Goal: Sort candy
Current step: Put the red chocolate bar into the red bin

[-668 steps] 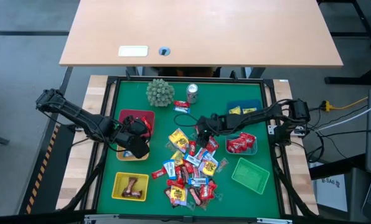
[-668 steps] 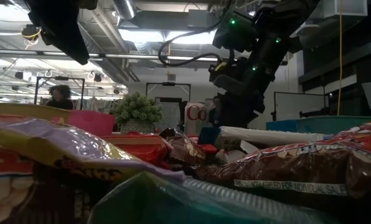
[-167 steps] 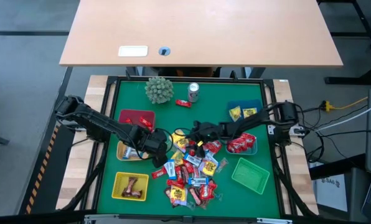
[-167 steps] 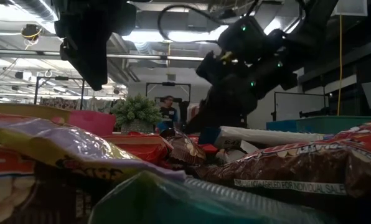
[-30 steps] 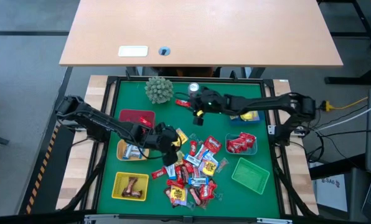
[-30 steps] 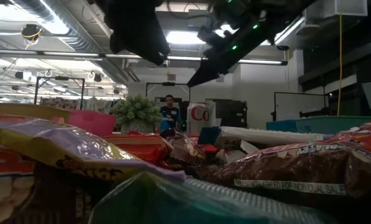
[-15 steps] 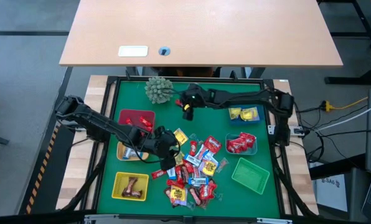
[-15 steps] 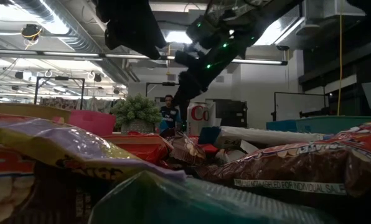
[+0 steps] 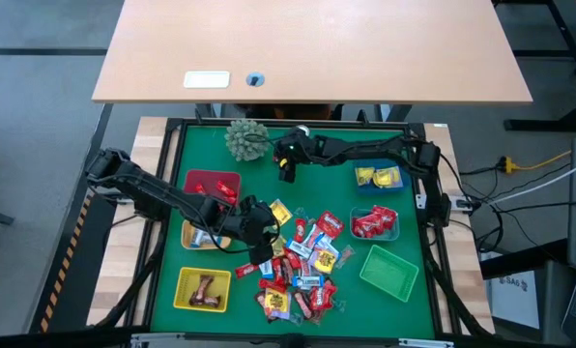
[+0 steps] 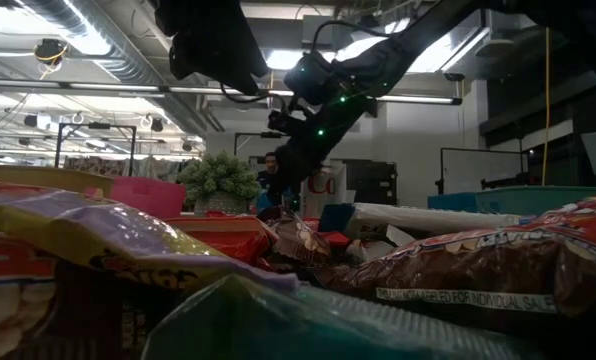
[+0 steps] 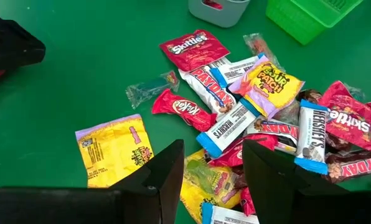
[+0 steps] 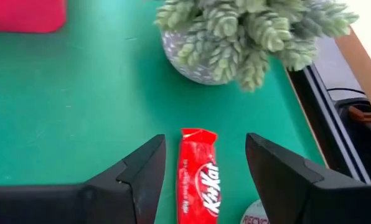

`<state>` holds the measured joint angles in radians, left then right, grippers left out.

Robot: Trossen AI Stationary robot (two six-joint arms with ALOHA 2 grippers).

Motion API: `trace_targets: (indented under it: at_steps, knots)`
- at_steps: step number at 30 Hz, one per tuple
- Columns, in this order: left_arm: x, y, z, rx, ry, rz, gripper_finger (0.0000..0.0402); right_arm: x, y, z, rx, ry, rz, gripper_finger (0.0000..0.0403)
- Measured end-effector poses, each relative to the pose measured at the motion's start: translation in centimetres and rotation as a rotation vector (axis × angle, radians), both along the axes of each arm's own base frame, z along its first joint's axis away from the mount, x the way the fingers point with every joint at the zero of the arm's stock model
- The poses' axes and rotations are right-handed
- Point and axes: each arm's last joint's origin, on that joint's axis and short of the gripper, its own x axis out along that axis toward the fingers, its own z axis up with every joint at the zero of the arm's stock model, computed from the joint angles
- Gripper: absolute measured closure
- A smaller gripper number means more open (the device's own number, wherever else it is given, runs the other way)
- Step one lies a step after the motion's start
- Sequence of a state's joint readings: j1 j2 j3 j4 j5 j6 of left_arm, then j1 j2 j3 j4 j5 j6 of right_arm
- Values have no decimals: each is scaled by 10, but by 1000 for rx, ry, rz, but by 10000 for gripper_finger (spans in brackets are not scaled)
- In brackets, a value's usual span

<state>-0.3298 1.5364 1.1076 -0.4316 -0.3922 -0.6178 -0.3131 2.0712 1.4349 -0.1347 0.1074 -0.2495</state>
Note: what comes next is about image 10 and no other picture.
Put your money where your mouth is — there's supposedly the long ceiling light bar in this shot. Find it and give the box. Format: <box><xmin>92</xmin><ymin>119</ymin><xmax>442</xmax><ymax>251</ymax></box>
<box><xmin>0</xmin><ymin>77</ymin><xmax>463</xmax><ymax>106</ymax></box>

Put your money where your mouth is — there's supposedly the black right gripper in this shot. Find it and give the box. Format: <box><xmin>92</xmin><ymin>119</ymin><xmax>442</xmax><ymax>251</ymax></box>
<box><xmin>267</xmin><ymin>97</ymin><xmax>377</xmax><ymax>211</ymax></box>

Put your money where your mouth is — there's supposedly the red plastic bin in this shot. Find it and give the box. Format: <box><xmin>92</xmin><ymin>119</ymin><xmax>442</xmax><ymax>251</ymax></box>
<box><xmin>85</xmin><ymin>175</ymin><xmax>187</xmax><ymax>221</ymax></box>

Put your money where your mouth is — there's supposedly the red KitKat candy bar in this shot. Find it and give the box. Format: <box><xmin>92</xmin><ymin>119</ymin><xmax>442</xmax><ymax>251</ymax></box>
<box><xmin>322</xmin><ymin>230</ymin><xmax>352</xmax><ymax>249</ymax></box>
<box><xmin>162</xmin><ymin>212</ymin><xmax>279</xmax><ymax>269</ymax></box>

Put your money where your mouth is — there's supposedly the ceiling cord reel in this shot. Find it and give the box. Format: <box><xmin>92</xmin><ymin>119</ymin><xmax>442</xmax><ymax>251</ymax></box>
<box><xmin>32</xmin><ymin>38</ymin><xmax>69</xmax><ymax>66</ymax></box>

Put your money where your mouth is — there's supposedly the white blue Hershey's bar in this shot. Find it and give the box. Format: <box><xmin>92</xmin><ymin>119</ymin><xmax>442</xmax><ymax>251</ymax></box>
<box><xmin>319</xmin><ymin>201</ymin><xmax>537</xmax><ymax>241</ymax></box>

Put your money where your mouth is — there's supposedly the yellow Sour Patch candy pack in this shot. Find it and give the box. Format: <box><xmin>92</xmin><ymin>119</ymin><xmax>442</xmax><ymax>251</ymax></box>
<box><xmin>0</xmin><ymin>182</ymin><xmax>299</xmax><ymax>296</ymax></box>

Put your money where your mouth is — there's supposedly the orange plastic bin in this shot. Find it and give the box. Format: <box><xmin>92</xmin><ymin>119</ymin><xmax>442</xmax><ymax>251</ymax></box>
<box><xmin>0</xmin><ymin>163</ymin><xmax>115</xmax><ymax>200</ymax></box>

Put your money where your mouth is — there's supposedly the black metal frame stand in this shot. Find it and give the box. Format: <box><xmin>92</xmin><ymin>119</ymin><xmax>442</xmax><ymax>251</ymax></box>
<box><xmin>54</xmin><ymin>122</ymin><xmax>138</xmax><ymax>177</ymax></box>
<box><xmin>233</xmin><ymin>131</ymin><xmax>289</xmax><ymax>157</ymax></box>

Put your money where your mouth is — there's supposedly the yellow hanging cord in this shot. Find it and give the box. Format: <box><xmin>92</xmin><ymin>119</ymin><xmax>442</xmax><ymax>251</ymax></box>
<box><xmin>541</xmin><ymin>27</ymin><xmax>552</xmax><ymax>187</ymax></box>

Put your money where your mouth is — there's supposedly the teal candy in clear wrapper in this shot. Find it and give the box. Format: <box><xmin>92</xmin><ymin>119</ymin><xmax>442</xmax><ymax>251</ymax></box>
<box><xmin>140</xmin><ymin>274</ymin><xmax>544</xmax><ymax>360</ymax></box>

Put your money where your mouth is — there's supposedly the light teal plastic bin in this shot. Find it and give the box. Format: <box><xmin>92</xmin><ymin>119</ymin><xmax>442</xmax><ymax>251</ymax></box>
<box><xmin>472</xmin><ymin>185</ymin><xmax>596</xmax><ymax>217</ymax></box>

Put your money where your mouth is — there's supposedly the silver ventilation duct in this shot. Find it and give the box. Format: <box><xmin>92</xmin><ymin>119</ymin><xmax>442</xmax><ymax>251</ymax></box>
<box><xmin>22</xmin><ymin>0</ymin><xmax>227</xmax><ymax>134</ymax></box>

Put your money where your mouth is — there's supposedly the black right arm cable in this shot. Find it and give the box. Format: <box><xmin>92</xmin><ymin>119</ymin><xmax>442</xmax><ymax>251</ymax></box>
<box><xmin>311</xmin><ymin>19</ymin><xmax>394</xmax><ymax>56</ymax></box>

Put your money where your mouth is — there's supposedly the white PayDay candy bar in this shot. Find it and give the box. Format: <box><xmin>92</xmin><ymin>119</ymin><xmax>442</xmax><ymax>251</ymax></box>
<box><xmin>345</xmin><ymin>223</ymin><xmax>404</xmax><ymax>265</ymax></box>

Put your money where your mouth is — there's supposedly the person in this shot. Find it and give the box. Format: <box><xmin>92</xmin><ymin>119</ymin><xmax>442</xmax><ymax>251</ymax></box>
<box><xmin>255</xmin><ymin>151</ymin><xmax>292</xmax><ymax>214</ymax></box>

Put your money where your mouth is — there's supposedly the hanging patterned cloth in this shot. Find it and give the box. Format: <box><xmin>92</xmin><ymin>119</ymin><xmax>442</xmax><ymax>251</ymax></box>
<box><xmin>62</xmin><ymin>155</ymin><xmax>194</xmax><ymax>182</ymax></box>

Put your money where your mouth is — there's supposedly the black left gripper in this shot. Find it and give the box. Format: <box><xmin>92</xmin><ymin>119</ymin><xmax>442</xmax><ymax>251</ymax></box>
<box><xmin>152</xmin><ymin>0</ymin><xmax>269</xmax><ymax>96</ymax></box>

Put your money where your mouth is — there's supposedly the artificial green plant in pot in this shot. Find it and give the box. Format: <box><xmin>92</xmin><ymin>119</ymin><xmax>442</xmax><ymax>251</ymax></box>
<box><xmin>176</xmin><ymin>149</ymin><xmax>263</xmax><ymax>217</ymax></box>

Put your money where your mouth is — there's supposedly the black monitor box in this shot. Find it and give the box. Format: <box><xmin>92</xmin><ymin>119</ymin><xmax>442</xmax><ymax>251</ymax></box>
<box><xmin>345</xmin><ymin>158</ymin><xmax>399</xmax><ymax>207</ymax></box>

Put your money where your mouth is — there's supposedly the white red soda can box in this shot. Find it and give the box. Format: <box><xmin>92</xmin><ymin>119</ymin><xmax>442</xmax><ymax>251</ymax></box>
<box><xmin>300</xmin><ymin>162</ymin><xmax>338</xmax><ymax>219</ymax></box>

